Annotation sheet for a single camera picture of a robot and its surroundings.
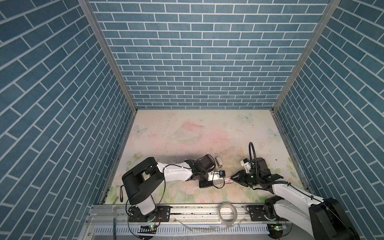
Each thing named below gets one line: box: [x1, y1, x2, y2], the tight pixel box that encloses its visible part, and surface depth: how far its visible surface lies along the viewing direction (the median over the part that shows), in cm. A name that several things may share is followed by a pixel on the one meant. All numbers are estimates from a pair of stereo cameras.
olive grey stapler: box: [215, 156, 223, 168], surface depth 91 cm
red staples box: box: [224, 177, 233, 184], surface depth 86 cm
